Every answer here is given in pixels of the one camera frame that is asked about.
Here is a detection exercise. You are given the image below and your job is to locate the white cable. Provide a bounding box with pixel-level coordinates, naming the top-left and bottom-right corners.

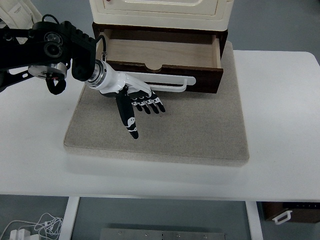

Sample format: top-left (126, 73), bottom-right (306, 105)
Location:
top-left (0, 212), bottom-right (64, 240)

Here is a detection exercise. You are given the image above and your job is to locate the beige felt mat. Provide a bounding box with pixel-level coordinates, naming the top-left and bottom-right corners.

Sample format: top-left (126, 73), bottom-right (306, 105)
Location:
top-left (64, 42), bottom-right (250, 167)

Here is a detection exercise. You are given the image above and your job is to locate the white table leg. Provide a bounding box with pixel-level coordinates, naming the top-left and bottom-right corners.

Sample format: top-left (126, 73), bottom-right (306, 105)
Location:
top-left (58, 196), bottom-right (80, 240)
top-left (245, 201), bottom-right (264, 240)

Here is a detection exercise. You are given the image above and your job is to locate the white table leg right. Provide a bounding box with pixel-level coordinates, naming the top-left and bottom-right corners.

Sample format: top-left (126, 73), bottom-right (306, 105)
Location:
top-left (245, 201), bottom-right (264, 240)

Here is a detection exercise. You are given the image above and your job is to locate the white power adapter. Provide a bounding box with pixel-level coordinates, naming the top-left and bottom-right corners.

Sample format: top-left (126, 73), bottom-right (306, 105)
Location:
top-left (9, 228), bottom-right (31, 240)

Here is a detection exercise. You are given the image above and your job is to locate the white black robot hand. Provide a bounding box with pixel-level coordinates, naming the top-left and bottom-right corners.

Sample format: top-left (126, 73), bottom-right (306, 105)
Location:
top-left (84, 59), bottom-right (166, 139)

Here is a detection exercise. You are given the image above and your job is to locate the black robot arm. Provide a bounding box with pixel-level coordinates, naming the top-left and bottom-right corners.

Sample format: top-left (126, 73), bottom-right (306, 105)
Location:
top-left (0, 19), bottom-right (165, 139)

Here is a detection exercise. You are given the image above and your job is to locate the dark wooden drawer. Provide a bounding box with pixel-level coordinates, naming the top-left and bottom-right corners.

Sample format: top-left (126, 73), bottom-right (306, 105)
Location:
top-left (98, 32), bottom-right (224, 94)

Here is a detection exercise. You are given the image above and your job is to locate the white drawer handle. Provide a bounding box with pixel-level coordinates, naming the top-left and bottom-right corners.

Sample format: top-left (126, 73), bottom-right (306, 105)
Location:
top-left (126, 71), bottom-right (196, 93)

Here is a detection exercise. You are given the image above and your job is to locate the dark wooden cabinet frame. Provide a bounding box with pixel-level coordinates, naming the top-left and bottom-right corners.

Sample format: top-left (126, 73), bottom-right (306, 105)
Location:
top-left (92, 22), bottom-right (228, 55)

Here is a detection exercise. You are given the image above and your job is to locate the brown box with white handle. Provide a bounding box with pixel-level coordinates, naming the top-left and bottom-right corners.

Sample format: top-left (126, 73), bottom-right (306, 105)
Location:
top-left (262, 201), bottom-right (320, 225)

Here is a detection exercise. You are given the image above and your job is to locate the cream plastic cabinet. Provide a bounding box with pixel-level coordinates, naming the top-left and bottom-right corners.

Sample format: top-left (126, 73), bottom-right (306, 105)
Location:
top-left (89, 0), bottom-right (234, 31)

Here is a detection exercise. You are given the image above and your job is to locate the white jacket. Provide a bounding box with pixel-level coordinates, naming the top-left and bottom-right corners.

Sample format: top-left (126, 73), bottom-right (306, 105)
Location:
top-left (0, 0), bottom-right (43, 30)

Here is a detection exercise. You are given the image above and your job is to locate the white table leg left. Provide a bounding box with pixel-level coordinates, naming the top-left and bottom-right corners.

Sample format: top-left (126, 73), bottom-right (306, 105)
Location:
top-left (58, 196), bottom-right (80, 240)

